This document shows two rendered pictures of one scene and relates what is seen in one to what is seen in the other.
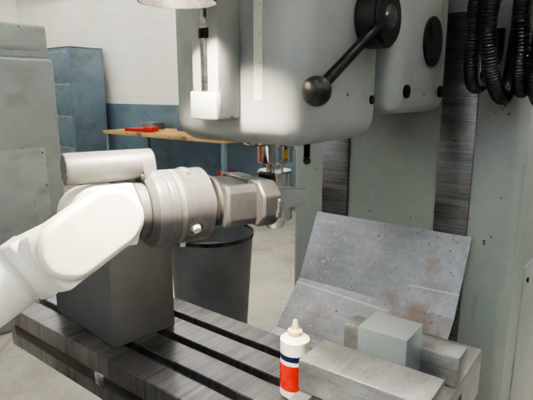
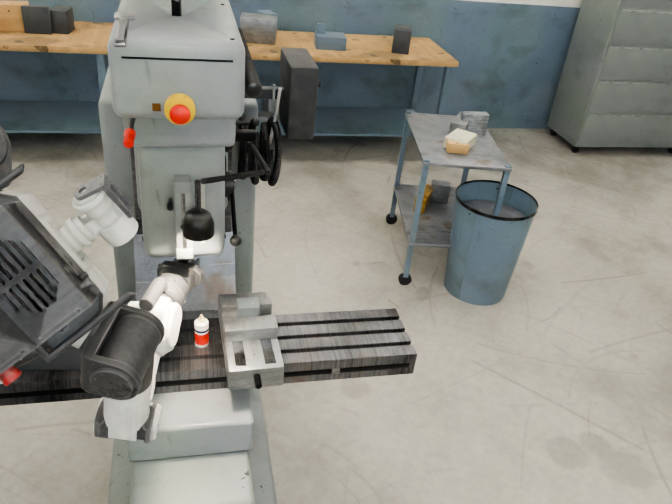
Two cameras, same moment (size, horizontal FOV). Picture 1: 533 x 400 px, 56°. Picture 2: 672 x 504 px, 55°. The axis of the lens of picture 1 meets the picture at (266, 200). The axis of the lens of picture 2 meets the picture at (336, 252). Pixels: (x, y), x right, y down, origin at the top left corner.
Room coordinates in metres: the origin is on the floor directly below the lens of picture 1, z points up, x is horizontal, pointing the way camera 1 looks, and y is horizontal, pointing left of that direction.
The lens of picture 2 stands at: (-0.53, 0.90, 2.22)
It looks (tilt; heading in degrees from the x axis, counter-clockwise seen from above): 32 degrees down; 307
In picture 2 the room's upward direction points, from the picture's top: 6 degrees clockwise
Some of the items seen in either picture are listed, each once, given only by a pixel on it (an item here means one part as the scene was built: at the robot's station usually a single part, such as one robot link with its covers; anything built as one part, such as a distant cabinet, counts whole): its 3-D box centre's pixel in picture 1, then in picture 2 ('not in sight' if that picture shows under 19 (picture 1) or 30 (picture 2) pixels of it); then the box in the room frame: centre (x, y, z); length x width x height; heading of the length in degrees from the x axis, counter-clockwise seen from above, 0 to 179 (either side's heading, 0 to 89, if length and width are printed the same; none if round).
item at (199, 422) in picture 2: not in sight; (189, 378); (0.65, -0.01, 0.82); 0.50 x 0.35 x 0.12; 142
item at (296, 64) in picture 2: not in sight; (299, 93); (0.68, -0.46, 1.62); 0.20 x 0.09 x 0.21; 142
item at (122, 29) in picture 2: not in sight; (122, 28); (0.59, 0.17, 1.89); 0.24 x 0.04 x 0.01; 143
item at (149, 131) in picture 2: not in sight; (180, 101); (0.68, -0.04, 1.68); 0.34 x 0.24 x 0.10; 142
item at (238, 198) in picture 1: (213, 203); (174, 284); (0.60, 0.07, 1.23); 0.13 x 0.12 x 0.10; 33
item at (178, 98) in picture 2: not in sight; (179, 109); (0.47, 0.13, 1.76); 0.06 x 0.02 x 0.06; 52
